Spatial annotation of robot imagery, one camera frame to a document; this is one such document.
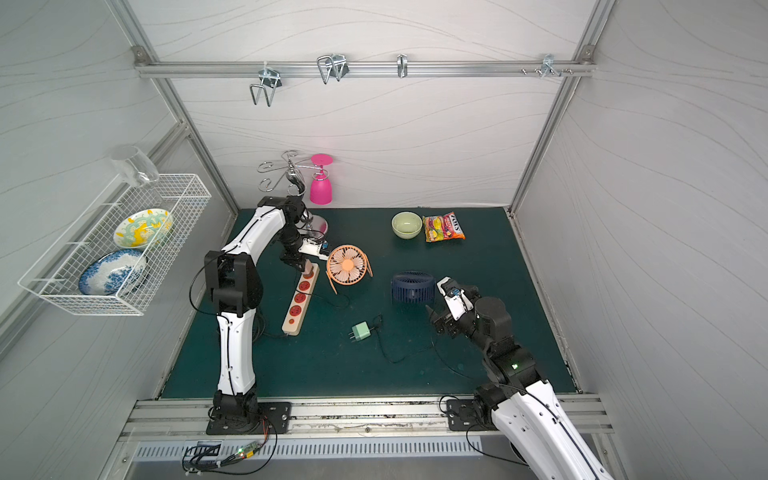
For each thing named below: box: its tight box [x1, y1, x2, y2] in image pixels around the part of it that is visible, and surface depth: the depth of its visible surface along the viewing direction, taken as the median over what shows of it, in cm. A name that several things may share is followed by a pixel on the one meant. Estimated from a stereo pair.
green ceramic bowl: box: [391, 211, 423, 240], surface depth 113 cm
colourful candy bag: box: [422, 212, 466, 243], surface depth 113 cm
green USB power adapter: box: [352, 321, 371, 341], surface depth 88 cm
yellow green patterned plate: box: [113, 208, 174, 250], surface depth 71 cm
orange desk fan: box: [326, 244, 374, 295], surface depth 97 cm
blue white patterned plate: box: [79, 249, 148, 296], surface depth 63 cm
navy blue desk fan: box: [391, 271, 436, 304], surface depth 94 cm
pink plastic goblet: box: [310, 154, 334, 206], surface depth 106 cm
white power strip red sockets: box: [282, 263, 321, 336], surface depth 93 cm
